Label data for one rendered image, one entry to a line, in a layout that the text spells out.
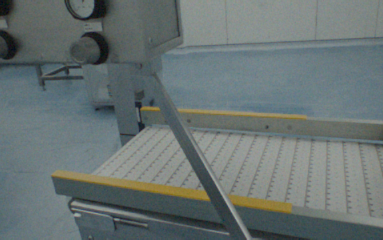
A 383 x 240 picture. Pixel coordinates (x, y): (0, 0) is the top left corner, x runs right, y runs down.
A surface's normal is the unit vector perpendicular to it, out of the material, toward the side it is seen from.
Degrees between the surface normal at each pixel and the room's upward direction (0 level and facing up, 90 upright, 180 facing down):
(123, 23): 90
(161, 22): 90
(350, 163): 0
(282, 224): 90
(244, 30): 90
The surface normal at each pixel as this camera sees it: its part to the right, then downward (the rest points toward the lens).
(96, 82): -0.21, 0.37
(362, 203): -0.08, -0.92
